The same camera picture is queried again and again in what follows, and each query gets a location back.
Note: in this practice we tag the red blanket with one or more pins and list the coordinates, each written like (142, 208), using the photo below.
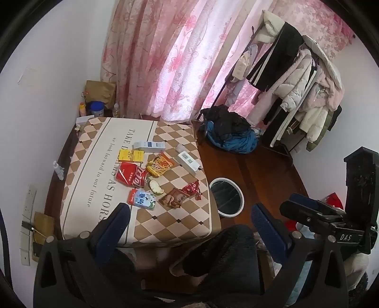
(332, 200)

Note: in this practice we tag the brown snack wrapper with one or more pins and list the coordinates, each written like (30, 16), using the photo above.
(174, 199)

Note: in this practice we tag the small white spray bottle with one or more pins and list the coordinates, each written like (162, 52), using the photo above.
(59, 170)

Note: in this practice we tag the clear plastic cup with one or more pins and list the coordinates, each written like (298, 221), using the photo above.
(180, 148)

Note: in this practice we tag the pink fleece coat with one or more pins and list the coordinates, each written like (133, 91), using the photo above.
(328, 90)

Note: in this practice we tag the white power strip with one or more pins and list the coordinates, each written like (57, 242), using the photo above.
(26, 226)

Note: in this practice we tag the orange yellow snack bag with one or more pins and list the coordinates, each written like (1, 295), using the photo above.
(159, 165)

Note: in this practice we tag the cream fleece jacket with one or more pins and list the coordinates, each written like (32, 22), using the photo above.
(312, 122)

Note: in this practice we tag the yellow snack packet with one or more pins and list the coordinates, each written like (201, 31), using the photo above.
(131, 155)

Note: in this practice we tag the white round trash bin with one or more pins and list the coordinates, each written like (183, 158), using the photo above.
(228, 197)

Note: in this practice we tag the blue lid white canister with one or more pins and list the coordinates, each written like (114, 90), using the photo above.
(97, 108)

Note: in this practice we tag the red torn wrapper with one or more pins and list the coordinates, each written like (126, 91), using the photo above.
(193, 190)

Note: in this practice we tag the black clothes rack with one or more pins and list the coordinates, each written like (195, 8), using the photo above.
(267, 99)

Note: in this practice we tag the black fuzzy trouser leg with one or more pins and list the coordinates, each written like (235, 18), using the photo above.
(228, 265)

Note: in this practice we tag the pink floral curtain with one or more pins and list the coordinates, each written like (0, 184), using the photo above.
(168, 59)

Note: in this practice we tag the white barcode box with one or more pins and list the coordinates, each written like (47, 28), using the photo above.
(188, 162)

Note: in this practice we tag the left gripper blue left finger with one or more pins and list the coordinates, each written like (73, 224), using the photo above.
(109, 231)

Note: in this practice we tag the clear plastic bottle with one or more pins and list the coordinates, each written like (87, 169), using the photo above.
(116, 111)

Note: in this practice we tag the orange small bottle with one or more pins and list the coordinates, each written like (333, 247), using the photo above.
(82, 109)

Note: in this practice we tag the brown paper bag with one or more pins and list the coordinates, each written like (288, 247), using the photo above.
(104, 92)

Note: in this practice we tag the small beige hanging bag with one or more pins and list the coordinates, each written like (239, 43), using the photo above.
(241, 67)

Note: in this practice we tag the black white striped jacket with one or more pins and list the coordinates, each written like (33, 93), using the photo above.
(275, 62)

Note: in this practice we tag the checkered brown table cloth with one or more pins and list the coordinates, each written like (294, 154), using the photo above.
(135, 162)

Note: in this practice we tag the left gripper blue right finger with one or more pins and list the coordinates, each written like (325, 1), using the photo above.
(272, 231)

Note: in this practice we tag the white blue carton box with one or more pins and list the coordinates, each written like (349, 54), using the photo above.
(149, 146)

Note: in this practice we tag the black clothes pile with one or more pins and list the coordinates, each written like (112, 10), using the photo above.
(222, 123)

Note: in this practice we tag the blue jacket pile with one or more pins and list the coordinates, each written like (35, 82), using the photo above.
(243, 143)

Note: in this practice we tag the white puffer jacket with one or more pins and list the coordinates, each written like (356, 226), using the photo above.
(290, 87)

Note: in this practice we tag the red crushed drink can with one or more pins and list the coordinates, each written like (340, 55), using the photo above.
(132, 175)

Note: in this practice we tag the bitten apple piece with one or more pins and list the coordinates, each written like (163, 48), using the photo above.
(155, 187)

